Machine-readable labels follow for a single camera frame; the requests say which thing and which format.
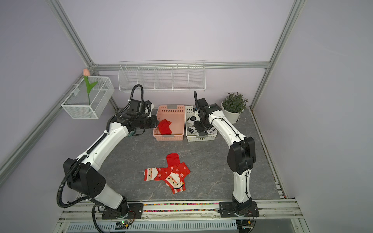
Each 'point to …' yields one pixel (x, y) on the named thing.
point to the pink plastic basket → (176, 114)
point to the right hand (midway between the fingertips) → (200, 127)
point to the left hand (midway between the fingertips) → (158, 122)
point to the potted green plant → (232, 106)
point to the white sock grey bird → (193, 130)
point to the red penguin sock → (173, 159)
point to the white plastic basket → (189, 111)
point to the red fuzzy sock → (163, 126)
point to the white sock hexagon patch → (192, 119)
